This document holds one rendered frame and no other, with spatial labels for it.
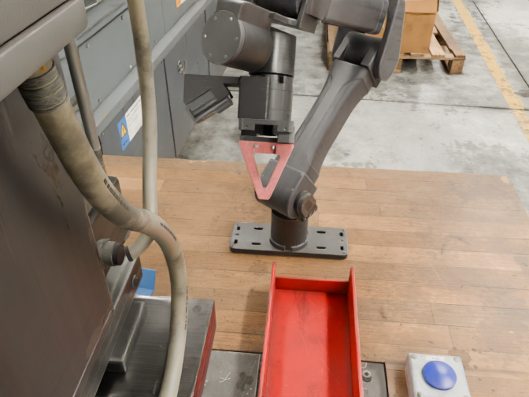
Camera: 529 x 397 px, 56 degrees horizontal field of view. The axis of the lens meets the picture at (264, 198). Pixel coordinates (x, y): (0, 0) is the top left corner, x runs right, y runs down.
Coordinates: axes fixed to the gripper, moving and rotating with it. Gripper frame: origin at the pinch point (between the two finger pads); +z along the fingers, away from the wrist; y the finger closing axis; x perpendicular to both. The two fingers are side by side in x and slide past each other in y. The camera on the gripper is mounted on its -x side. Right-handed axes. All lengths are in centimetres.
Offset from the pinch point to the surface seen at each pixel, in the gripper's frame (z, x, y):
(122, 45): -38, -62, -121
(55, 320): 2.1, -7.3, 41.4
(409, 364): 20.5, 20.0, 1.9
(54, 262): -0.7, -7.3, 41.4
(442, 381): 21.1, 23.4, 4.8
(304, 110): -26, 9, -264
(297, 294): 16.4, 5.5, -10.5
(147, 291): 16.7, -16.8, -7.2
